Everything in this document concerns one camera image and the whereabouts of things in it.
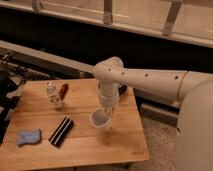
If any small white plastic bottle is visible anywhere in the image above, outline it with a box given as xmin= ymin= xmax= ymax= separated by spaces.
xmin=46 ymin=81 xmax=62 ymax=109

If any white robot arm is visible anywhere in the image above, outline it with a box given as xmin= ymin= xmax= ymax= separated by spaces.
xmin=93 ymin=57 xmax=213 ymax=171

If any blue sponge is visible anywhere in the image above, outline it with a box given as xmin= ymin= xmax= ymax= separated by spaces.
xmin=17 ymin=129 xmax=41 ymax=146

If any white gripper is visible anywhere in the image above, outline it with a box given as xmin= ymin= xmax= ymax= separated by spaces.
xmin=99 ymin=82 xmax=120 ymax=120

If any black equipment at left edge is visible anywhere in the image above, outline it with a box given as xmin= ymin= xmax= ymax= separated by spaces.
xmin=0 ymin=53 xmax=25 ymax=145

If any red brown small object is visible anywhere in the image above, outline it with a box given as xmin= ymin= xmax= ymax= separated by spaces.
xmin=59 ymin=84 xmax=69 ymax=100

